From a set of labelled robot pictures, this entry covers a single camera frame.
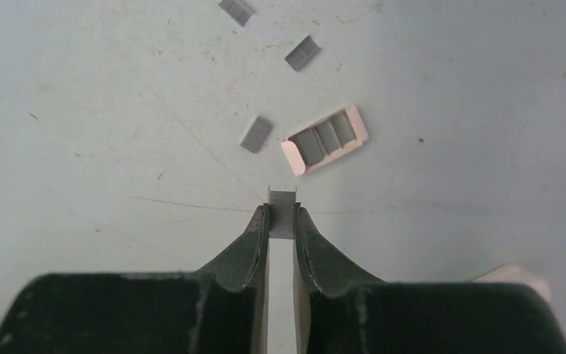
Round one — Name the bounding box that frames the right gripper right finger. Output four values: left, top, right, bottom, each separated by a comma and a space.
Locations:
293, 205, 566, 353

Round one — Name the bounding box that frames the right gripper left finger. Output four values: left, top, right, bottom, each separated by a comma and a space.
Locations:
0, 204, 270, 353

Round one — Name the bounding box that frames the grey staple strip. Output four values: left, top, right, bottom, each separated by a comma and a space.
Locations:
268, 190, 296, 240
240, 116, 273, 153
218, 0, 255, 27
284, 35, 321, 72

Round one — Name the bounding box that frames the beige brown mini stapler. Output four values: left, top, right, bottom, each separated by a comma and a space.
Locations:
474, 264, 552, 302

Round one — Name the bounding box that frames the staple box tray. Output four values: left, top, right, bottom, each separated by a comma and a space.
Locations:
281, 105, 369, 176

